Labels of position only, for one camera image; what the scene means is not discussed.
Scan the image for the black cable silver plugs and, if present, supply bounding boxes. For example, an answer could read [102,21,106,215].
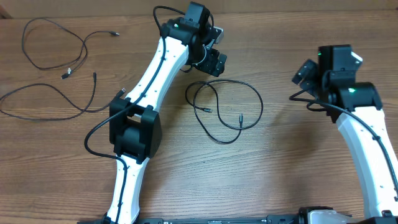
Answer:
[185,79,264,144]

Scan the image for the thin black usb cable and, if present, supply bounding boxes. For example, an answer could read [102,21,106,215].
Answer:
[0,72,127,122]

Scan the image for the black cable with white tag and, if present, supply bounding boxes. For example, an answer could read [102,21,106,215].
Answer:
[21,17,121,80]

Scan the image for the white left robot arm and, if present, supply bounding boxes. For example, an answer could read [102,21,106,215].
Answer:
[83,2,227,223]

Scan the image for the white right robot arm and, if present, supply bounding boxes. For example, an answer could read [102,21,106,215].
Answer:
[289,45,397,223]

